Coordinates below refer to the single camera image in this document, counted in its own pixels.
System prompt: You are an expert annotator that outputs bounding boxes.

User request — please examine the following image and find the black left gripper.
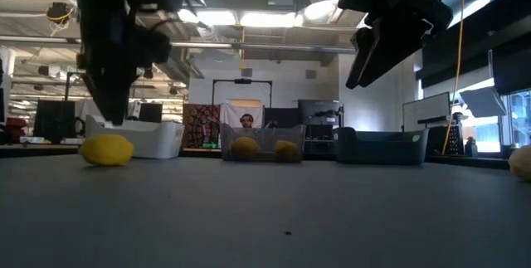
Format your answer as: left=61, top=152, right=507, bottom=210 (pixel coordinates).
left=76, top=8, right=144, bottom=126

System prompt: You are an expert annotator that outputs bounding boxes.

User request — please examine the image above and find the yellow lemon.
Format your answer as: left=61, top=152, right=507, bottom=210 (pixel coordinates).
left=78, top=134, right=134, bottom=167
left=230, top=136, right=261, bottom=161

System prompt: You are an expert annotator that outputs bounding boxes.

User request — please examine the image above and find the orange-yellow lemon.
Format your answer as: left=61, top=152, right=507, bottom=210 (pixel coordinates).
left=273, top=139, right=301, bottom=163

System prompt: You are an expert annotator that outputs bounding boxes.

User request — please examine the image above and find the pinkish garlic bulb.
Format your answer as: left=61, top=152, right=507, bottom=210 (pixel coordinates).
left=508, top=144, right=531, bottom=183

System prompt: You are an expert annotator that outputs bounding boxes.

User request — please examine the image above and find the small black monitor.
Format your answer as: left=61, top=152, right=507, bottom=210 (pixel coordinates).
left=138, top=102, right=164, bottom=124

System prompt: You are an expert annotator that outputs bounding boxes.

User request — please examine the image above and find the white plastic basket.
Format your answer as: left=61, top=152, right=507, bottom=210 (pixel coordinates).
left=85, top=114, right=186, bottom=160

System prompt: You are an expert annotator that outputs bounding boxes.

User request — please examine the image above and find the large black monitor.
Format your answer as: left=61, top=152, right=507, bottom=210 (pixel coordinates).
left=32, top=99, right=77, bottom=144

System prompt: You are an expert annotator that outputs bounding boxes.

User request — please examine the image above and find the whiteboard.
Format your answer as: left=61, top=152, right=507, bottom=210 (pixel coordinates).
left=402, top=91, right=452, bottom=133

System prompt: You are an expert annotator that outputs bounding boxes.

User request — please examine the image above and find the silver horizontal pipe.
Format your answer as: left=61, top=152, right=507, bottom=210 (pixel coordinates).
left=0, top=34, right=358, bottom=56

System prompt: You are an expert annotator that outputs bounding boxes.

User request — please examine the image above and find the red patterned tapestry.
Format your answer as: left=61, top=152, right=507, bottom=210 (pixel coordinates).
left=182, top=102, right=222, bottom=149

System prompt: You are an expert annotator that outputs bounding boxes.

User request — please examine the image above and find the teal plastic basket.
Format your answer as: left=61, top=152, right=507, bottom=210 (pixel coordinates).
left=333, top=126, right=431, bottom=166

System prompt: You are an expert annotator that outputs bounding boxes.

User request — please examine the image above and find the grey softbox lamp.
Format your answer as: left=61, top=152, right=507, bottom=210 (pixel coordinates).
left=459, top=86, right=508, bottom=119

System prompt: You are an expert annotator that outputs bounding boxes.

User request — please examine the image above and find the white cloth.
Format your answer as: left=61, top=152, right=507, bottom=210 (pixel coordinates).
left=218, top=100, right=265, bottom=129

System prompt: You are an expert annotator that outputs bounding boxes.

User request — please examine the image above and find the dark bottle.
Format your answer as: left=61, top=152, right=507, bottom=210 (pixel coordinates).
left=465, top=136, right=479, bottom=158

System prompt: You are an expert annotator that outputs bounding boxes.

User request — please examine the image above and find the grey plastic basket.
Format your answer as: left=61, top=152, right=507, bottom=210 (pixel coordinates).
left=219, top=123, right=307, bottom=163

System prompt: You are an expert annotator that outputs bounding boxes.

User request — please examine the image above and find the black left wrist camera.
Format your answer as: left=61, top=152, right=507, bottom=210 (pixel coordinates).
left=134, top=22, right=173, bottom=72

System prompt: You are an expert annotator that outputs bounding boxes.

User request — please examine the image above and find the yellow hanging cable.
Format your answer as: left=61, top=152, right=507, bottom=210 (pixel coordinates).
left=441, top=0, right=469, bottom=156

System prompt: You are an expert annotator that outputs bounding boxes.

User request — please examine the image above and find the yellow cable reel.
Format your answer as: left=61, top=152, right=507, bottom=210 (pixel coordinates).
left=45, top=1, right=75, bottom=27

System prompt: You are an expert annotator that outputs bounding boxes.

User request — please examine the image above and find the black gantry frame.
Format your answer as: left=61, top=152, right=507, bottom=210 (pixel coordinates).
left=212, top=78, right=274, bottom=108

